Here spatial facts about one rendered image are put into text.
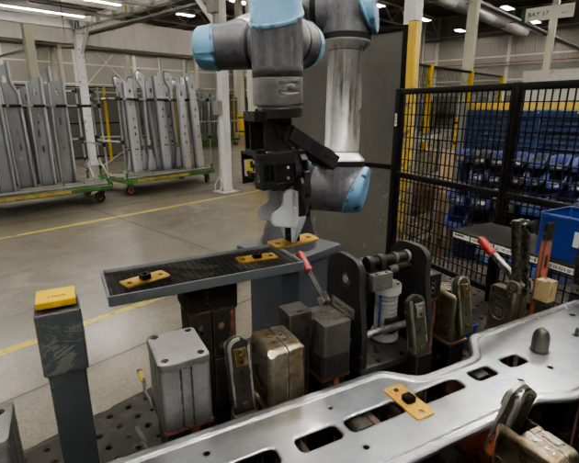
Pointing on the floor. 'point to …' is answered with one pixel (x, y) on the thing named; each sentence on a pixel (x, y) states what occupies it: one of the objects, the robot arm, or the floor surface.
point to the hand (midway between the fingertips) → (293, 231)
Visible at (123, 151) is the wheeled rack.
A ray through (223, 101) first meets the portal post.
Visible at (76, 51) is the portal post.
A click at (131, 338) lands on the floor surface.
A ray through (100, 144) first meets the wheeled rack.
